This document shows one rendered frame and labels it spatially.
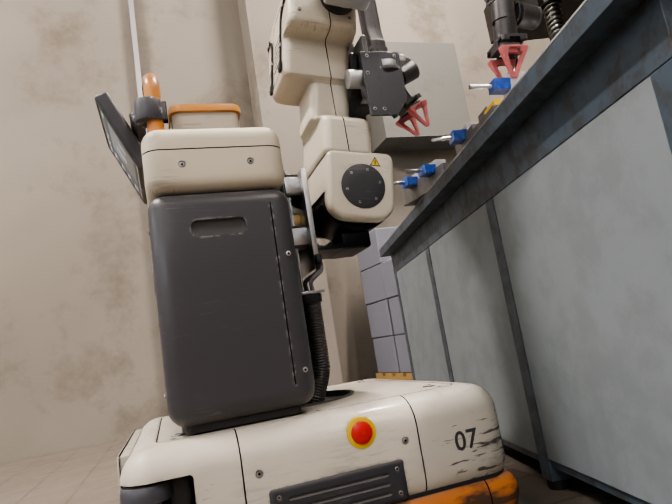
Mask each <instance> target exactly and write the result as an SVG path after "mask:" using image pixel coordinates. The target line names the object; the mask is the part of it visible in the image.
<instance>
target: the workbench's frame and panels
mask: <svg viewBox="0 0 672 504"><path fill-rule="evenodd" d="M379 252H380V257H387V256H391V259H392V264H393V270H394V275H395V281H396V287H397V292H398V298H399V304H400V309H401V315H402V321H403V326H404V332H405V338H406V343H407V349H408V355H409V360H410V366H411V372H412V377H413V380H414V381H436V382H457V383H471V384H475V385H478V386H480V387H482V388H483V389H485V390H486V391H487V392H488V393H489V395H490V396H491V398H492V400H493V401H494V405H495V408H496V413H497V418H498V423H499V428H500V433H501V438H502V443H503V444H504V445H506V446H508V447H510V448H512V449H514V450H517V451H519V452H521V453H523V454H525V455H527V456H530V457H532V458H534V459H536V460H538V461H539V463H540V468H541V472H542V477H544V478H545V479H547V484H548V488H550V489H551V490H565V489H568V488H570V486H571V485H570V480H569V479H571V478H573V477H575V478H577V479H579V480H582V481H584V482H586V483H588V484H590V485H592V486H595V487H597V488H599V489H601V490H603V491H605V492H608V493H610V494H612V495H614V496H616V497H618V498H621V499H623V500H625V501H627V502H629V503H631V504H672V0H588V1H587V2H586V3H585V4H584V6H583V7H582V8H581V9H580V10H579V12H578V13H577V14H576V15H575V16H574V18H573V19H572V20H571V21H570V22H569V24H568V25H567V26H566V27H565V28H564V30H563V31H562V32H561V33H560V34H559V36H558V37H557V38H556V39H555V40H554V42H553V43H552V44H551V45H550V46H549V48H548V49H547V50H546V51H545V52H544V54H543V55H542V56H541V57H540V58H539V60H538V61H537V62H536V63H535V64H534V66H533V67H532V68H531V69H530V70H529V72H528V73H527V74H526V75H525V76H524V78H523V79H522V80H521V81H520V82H519V84H518V85H517V86H516V87H515V88H514V90H513V91H512V92H511V93H510V94H509V96H508V97H507V98H506V99H505V100H504V102H503V103H502V104H501V105H500V106H499V108H498V109H497V110H496V111H495V112H494V114H493V115H492V116H491V117H490V118H489V120H488V121H487V122H486V123H485V124H484V126H483V127H482V128H481V129H480V130H479V132H478V133H477V134H476V135H475V136H474V138H473V139H472V140H471V141H470V142H469V144H468V145H467V146H466V147H465V148H464V150H463V151H462V152H461V153H460V154H459V156H458V157H457V158H456V159H455V160H454V162H453V163H452V164H451V165H450V166H449V168H448V169H447V170H446V171H445V172H444V174H443V175H442V176H441V177H440V178H439V180H438V181H437V182H436V183H435V184H434V186H433V187H432V188H431V189H430V190H429V192H428V193H427V194H426V195H425V196H424V198H423V199H422V200H421V201H420V202H419V204H418V205H417V206H416V207H415V208H414V210H413V211H412V212H411V213H410V214H409V216H408V217H407V218H406V219H405V220H404V222H403V223H402V224H401V225H400V226H399V228H398V229H397V230H396V231H395V232H394V234H393V235H392V236H391V237H390V238H389V240H388V241H387V242H386V243H385V244H384V246H383V247H382V248H381V249H380V250H379Z"/></svg>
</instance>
